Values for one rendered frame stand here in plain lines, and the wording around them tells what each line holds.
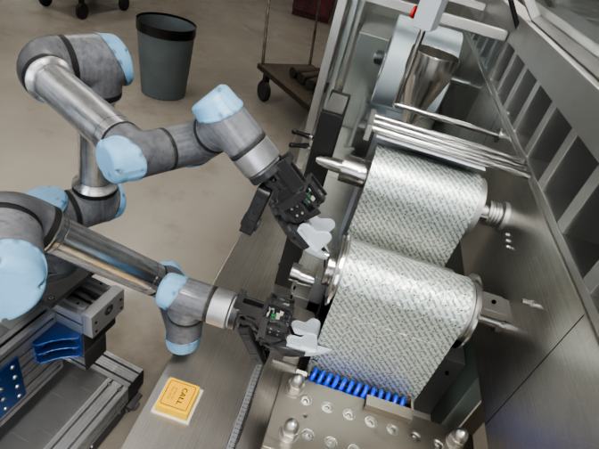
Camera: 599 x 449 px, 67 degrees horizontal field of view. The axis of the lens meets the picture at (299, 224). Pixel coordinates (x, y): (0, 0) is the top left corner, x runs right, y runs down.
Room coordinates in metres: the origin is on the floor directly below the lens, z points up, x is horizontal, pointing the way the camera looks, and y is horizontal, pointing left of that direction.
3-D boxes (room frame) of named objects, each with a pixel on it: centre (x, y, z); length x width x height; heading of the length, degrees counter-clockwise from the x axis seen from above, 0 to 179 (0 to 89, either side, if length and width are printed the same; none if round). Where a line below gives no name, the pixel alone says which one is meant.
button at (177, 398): (0.52, 0.15, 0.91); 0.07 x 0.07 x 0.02; 87
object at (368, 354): (0.60, -0.22, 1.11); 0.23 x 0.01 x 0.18; 87
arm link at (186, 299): (0.62, 0.18, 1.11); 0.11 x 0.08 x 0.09; 87
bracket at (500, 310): (0.66, -0.39, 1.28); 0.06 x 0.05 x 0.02; 87
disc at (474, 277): (0.66, -0.35, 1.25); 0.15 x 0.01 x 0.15; 177
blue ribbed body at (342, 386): (0.58, -0.21, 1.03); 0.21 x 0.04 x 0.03; 87
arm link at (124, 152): (0.74, 0.46, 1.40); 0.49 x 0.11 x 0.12; 56
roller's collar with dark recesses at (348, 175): (0.92, -0.09, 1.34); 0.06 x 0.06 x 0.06; 87
